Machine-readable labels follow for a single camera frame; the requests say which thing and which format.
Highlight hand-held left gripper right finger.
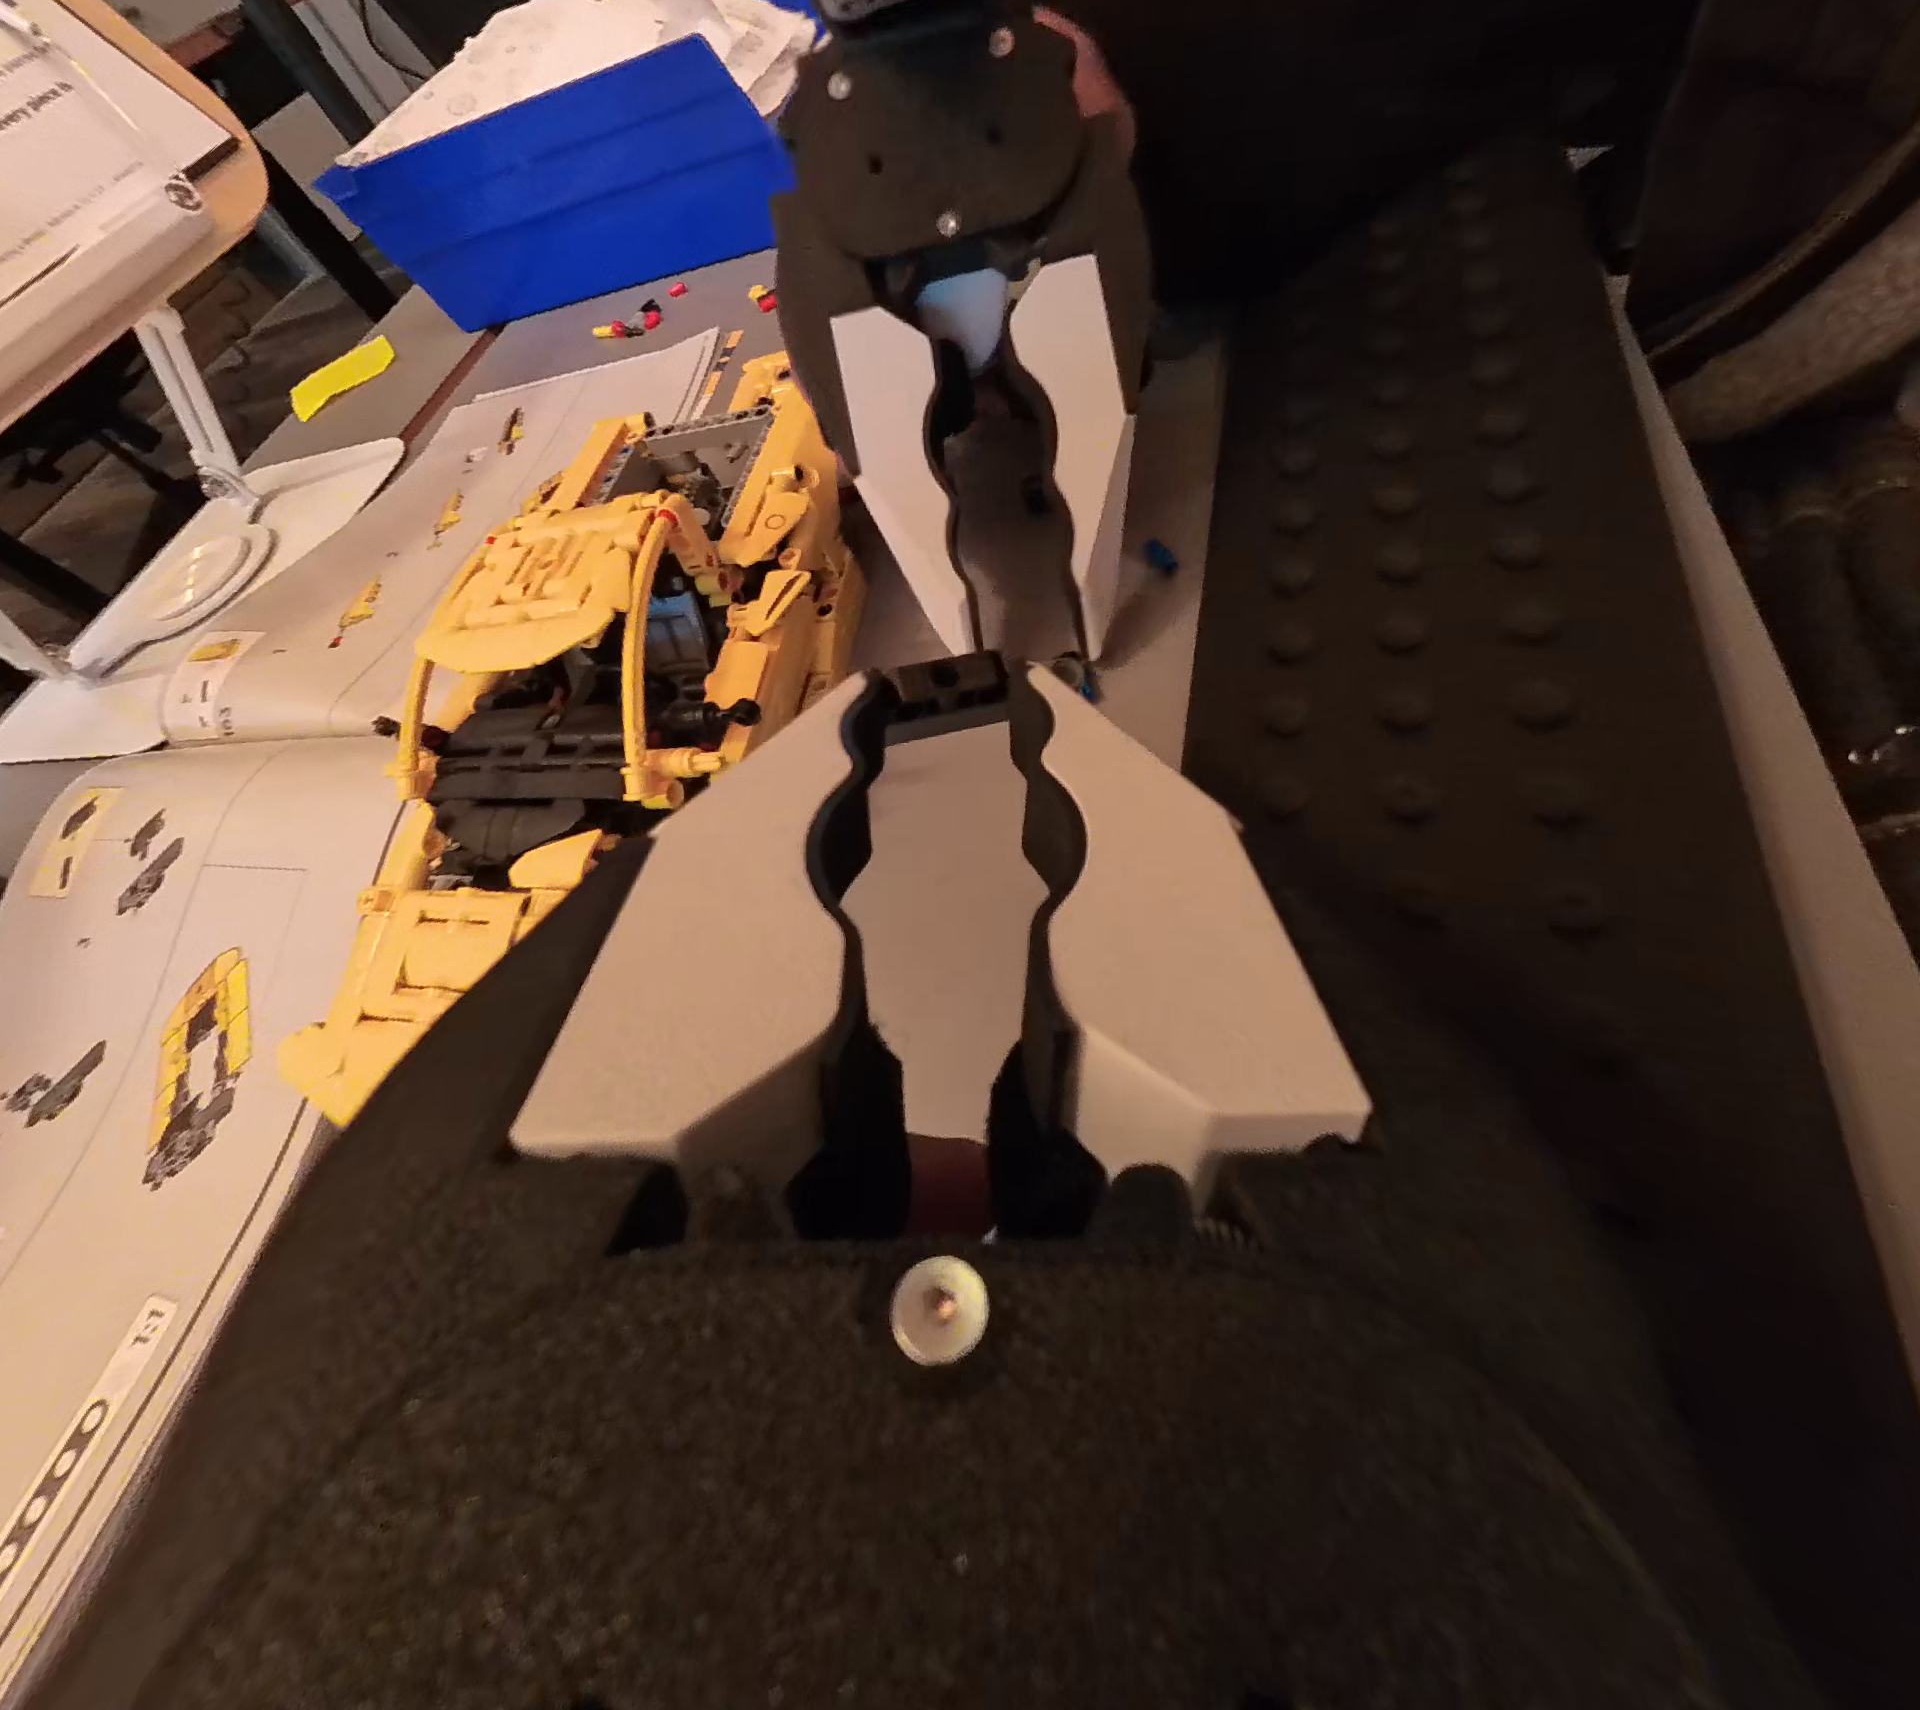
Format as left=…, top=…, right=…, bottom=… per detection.
left=987, top=660, right=1377, bottom=1239

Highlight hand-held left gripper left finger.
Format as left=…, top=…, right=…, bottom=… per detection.
left=508, top=672, right=920, bottom=1239

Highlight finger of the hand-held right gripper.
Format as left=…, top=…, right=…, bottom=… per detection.
left=827, top=301, right=987, bottom=663
left=994, top=251, right=1137, bottom=667

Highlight person's right forearm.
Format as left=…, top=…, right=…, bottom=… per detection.
left=1004, top=0, right=1774, bottom=317

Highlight person's right hand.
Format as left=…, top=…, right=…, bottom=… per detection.
left=1030, top=6, right=1132, bottom=135

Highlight scattered small brick pins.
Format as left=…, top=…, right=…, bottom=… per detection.
left=591, top=276, right=782, bottom=347

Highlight blue plastic bin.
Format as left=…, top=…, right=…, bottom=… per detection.
left=315, top=0, right=827, bottom=336

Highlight black studded mat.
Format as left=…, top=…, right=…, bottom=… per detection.
left=1182, top=135, right=1877, bottom=1667

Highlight yellow toy brick car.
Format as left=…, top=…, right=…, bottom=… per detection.
left=282, top=354, right=873, bottom=1127

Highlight pile of white paper bags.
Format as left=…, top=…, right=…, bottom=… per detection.
left=340, top=0, right=819, bottom=167

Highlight yellow paper strip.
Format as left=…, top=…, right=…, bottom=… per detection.
left=290, top=336, right=398, bottom=425

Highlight open instruction booklet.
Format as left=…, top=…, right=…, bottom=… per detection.
left=0, top=328, right=724, bottom=1645

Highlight white articulated stand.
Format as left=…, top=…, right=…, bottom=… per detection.
left=0, top=298, right=406, bottom=691

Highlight brown fleece-lined jacket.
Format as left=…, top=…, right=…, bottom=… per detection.
left=1630, top=0, right=1920, bottom=844

